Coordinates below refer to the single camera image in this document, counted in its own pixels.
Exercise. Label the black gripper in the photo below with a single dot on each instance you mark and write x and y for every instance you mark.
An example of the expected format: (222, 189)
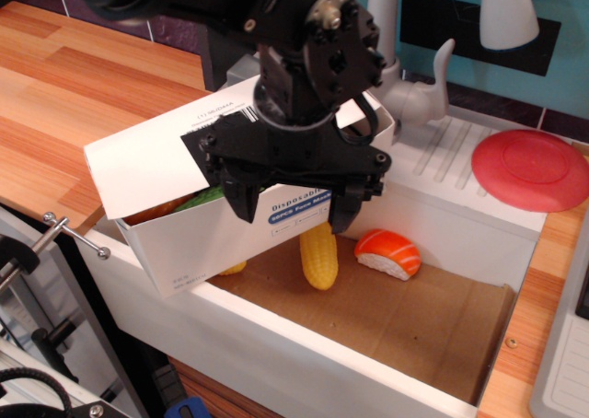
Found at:
(243, 156)

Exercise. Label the white face mask box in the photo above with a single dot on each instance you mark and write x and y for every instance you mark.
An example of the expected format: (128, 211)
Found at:
(148, 164)

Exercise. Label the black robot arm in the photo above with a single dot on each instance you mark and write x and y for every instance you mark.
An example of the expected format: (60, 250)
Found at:
(317, 57)

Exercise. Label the yellow toy corn cob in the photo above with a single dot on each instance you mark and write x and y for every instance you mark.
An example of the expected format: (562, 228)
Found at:
(319, 257)

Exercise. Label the green toy vegetable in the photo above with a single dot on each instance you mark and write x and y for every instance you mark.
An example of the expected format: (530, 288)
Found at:
(203, 197)

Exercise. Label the small yellow toy piece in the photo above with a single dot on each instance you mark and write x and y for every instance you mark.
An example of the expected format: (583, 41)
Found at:
(238, 268)

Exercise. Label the salmon sushi toy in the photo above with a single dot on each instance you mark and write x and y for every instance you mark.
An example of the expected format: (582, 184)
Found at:
(388, 252)

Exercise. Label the orange toy in box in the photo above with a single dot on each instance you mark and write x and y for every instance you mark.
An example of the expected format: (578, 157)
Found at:
(152, 213)

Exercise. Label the grey toy faucet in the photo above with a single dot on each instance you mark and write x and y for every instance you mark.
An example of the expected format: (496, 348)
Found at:
(409, 103)

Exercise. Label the white toy sink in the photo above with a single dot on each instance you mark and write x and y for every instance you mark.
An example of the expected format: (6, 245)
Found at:
(372, 345)

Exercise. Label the red plastic plate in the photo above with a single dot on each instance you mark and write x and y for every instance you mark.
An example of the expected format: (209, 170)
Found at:
(531, 171)

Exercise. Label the white cone lamp shade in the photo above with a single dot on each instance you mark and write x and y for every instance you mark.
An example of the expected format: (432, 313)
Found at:
(506, 25)

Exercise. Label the metal clamp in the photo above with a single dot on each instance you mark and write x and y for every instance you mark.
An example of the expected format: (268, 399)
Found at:
(18, 258)

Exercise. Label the grey appliance at right edge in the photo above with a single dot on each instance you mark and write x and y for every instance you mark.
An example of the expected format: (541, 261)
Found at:
(561, 388)

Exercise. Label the blue clamp handle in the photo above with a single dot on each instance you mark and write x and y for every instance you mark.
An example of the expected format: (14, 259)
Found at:
(175, 398)

